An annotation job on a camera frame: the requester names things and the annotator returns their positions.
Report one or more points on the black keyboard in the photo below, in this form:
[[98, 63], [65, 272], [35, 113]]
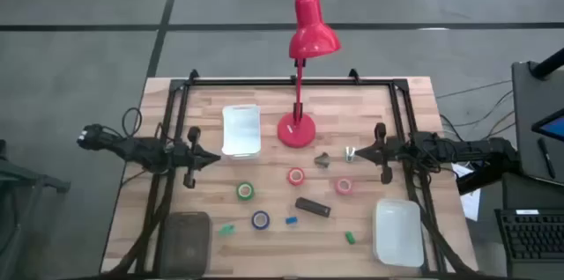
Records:
[[533, 236]]

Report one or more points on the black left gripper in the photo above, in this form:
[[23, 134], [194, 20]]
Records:
[[187, 156]]

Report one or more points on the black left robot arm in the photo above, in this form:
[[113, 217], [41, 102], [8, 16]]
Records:
[[132, 148]]

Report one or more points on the dark grey staple remover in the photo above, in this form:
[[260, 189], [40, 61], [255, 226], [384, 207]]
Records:
[[321, 161]]

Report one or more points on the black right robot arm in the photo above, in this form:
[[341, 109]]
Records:
[[462, 150]]

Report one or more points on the large black stapler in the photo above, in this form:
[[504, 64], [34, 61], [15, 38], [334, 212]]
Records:
[[313, 207]]

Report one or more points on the black pen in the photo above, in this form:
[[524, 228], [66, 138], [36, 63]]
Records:
[[546, 156]]

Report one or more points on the black support beam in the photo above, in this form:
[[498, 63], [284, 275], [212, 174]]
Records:
[[484, 181]]

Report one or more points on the teal green staple remover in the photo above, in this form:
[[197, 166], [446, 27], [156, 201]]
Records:
[[227, 230]]

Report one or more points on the white plain plastic bin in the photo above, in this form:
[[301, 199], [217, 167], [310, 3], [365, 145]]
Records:
[[398, 233]]

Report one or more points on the dark grey side desk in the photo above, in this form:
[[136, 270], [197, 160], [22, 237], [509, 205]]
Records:
[[526, 130]]

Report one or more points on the red tape roll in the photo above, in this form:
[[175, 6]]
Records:
[[296, 183]]

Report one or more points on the white paper sheet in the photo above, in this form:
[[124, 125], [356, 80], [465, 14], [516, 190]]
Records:
[[471, 203]]

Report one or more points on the black aluminium table frame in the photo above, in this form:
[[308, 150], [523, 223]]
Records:
[[264, 82]]

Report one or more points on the small green stapler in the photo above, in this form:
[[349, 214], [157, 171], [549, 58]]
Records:
[[350, 238]]

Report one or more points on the small blue stapler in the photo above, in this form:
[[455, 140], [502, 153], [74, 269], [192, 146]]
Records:
[[291, 220]]

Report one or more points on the blue tape roll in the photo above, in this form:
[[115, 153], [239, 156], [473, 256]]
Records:
[[260, 227]]

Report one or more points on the tablet with blue screen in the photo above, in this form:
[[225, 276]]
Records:
[[553, 128]]

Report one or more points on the pink tape roll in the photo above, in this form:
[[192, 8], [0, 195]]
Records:
[[343, 193]]

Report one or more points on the green tape roll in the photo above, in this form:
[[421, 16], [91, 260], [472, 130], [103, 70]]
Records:
[[245, 198]]

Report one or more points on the dark metal stand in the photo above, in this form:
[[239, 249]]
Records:
[[26, 179]]

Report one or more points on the red desk lamp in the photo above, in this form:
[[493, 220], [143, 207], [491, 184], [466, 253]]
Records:
[[310, 38]]

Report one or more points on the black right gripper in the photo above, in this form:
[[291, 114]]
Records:
[[390, 152]]

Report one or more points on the light blue staple remover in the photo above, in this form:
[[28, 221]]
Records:
[[350, 154]]

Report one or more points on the black pole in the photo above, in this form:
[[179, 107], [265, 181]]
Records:
[[548, 66]]

